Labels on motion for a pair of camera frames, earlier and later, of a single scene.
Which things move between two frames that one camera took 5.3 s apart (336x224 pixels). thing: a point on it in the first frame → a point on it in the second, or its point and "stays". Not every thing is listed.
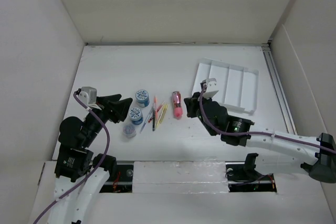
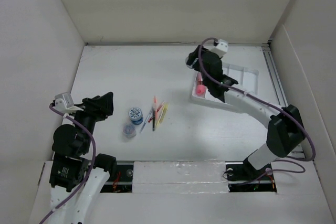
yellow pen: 163,115 stays
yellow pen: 159,117 stays
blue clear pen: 146,120 stays
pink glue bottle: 177,98 → 200,87
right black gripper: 191,103 → 191,57
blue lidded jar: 135,115 stays
